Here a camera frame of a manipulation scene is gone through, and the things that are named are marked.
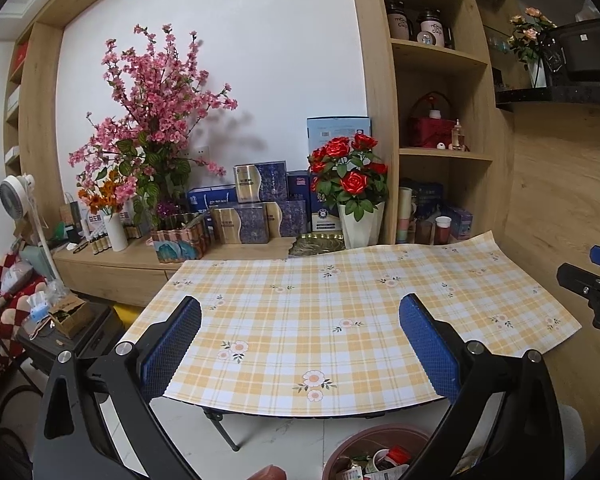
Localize dark red trash bin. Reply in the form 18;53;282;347
322;424;430;479

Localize person's left hand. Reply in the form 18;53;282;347
247;465;287;480

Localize black folding table leg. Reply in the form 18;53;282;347
202;406;240;452

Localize small cardboard box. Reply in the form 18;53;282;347
50;294;94;338

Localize striped woven basket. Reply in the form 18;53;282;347
150;214;211;263

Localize yellow plaid floral tablecloth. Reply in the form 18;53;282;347
125;233;580;417

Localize dark brown glass cup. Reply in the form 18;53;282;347
415;219;434;245

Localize red cup with white lid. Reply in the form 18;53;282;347
434;216;452;245

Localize purple small box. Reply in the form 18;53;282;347
445;207;472;240

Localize white flower pot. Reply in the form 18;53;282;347
338;203;385;249

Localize red white checkered blanket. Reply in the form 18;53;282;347
0;254;45;358

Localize blue gold gift box left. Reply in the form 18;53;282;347
210;204;270;245

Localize blue gold gift box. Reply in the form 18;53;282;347
210;204;270;245
234;160;289;203
265;200;309;238

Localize blue flat gift box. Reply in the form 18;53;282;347
187;184;237;212

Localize white vase orange flowers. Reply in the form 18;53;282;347
78;168;128;252

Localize stack of paper cups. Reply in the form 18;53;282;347
396;186;413;244

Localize gold green tray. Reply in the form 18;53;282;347
288;233;346;258

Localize blue white supplement box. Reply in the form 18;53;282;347
311;208;341;233

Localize clear glass bottle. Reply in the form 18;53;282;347
450;120;466;152

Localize blue gold gift box right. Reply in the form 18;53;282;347
265;200;309;238

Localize blue gold gift box top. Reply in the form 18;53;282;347
234;160;289;203

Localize red rose plant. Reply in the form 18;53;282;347
308;132;389;221

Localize red basket on shelf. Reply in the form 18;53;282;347
405;91;456;148

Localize pink blossom bouquet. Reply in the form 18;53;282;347
68;24;238;230

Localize white desk fan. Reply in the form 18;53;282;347
0;174;60;281

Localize pink rose vase far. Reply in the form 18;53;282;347
508;6;557;88

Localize light blue poster box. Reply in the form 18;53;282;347
306;116;372;158

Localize wooden shelf unit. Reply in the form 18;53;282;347
354;0;513;244

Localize dark jar right shelf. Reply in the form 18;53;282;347
417;9;449;48

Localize dark jar shelf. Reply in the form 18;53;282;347
417;9;449;48
387;0;413;40

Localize dark jar left shelf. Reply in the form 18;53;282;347
387;0;413;40

